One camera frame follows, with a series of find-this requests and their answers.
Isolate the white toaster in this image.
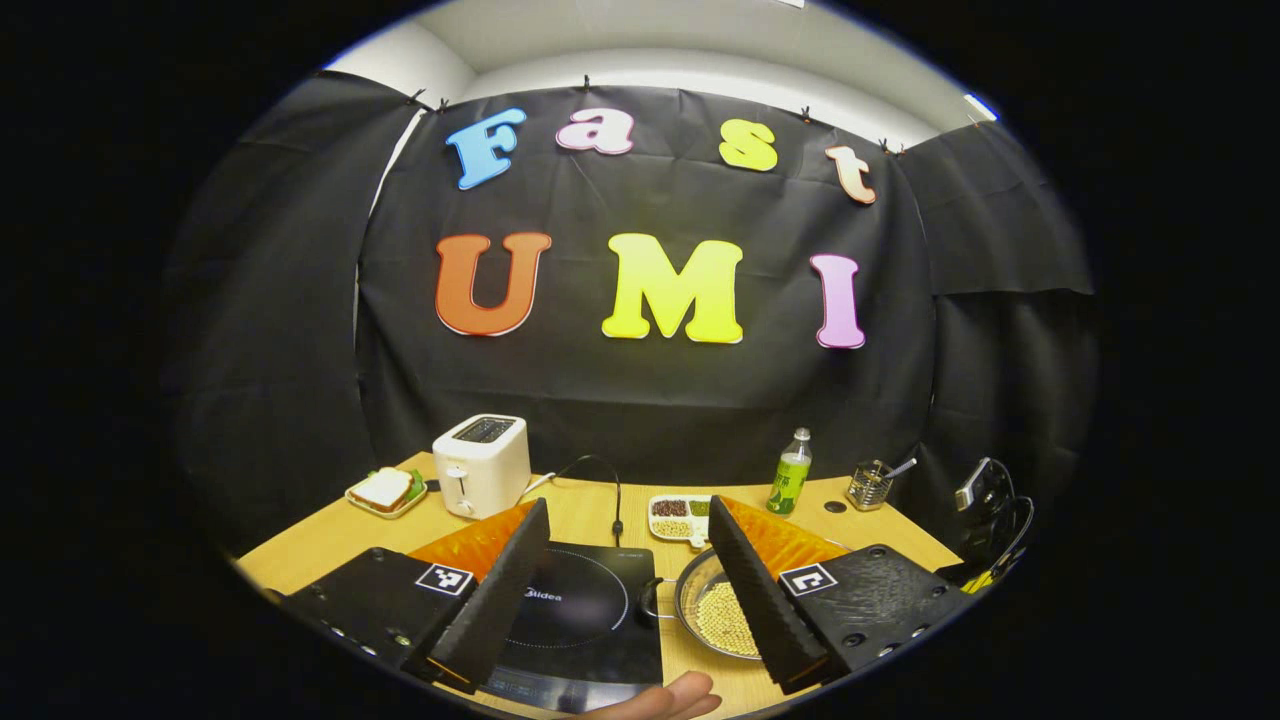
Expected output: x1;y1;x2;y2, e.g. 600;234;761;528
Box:
432;414;532;520

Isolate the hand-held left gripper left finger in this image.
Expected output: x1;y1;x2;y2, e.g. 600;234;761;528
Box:
280;497;553;696

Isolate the black power cable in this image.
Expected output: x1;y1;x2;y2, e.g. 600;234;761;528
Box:
553;455;627;546

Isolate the black backdrop cloth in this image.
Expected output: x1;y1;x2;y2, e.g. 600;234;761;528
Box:
165;70;1101;561

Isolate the white partitioned bean dish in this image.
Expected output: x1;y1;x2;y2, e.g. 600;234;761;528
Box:
647;494;714;550

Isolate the small rectangular plate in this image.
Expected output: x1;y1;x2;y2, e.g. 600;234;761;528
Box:
345;467;431;520

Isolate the metal wire utensil holder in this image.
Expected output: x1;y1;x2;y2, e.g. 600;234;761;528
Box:
846;459;896;512

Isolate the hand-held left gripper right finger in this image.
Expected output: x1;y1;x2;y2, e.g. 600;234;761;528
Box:
706;494;976;696

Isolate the black induction cooktop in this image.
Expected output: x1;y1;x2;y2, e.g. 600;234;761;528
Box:
480;540;666;713

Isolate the stainless steel pot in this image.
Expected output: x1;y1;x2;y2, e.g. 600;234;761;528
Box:
640;545;791;663

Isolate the pile of soybeans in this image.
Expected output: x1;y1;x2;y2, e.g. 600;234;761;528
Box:
695;580;763;658

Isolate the green drink bottle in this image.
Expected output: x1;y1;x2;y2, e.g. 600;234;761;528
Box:
766;427;813;516

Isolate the sandwich with lettuce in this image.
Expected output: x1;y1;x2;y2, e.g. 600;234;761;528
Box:
350;467;426;513

